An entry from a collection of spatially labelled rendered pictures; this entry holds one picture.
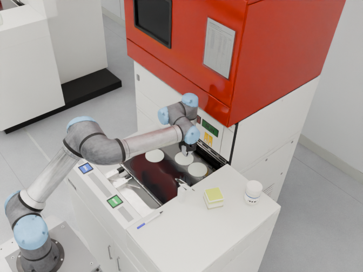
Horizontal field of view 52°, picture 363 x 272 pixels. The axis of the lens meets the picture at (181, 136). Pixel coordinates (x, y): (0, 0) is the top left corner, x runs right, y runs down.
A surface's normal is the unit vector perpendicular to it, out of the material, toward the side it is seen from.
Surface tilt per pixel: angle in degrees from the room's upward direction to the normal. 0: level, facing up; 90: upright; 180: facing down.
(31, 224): 10
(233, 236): 0
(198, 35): 90
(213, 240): 0
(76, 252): 3
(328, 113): 90
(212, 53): 90
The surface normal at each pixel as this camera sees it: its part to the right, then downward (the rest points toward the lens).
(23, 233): 0.15, -0.64
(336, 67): -0.76, 0.41
